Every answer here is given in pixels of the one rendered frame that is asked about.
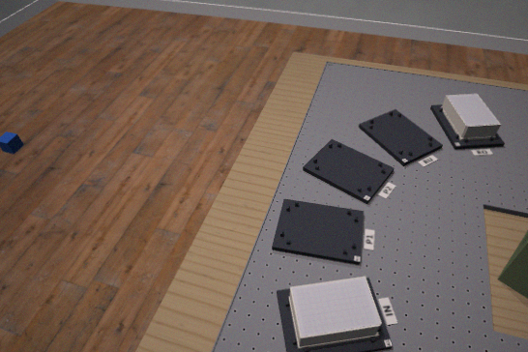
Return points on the white label plate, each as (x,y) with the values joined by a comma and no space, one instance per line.
(427,161)
(387,190)
(481,152)
(369,239)
(387,311)

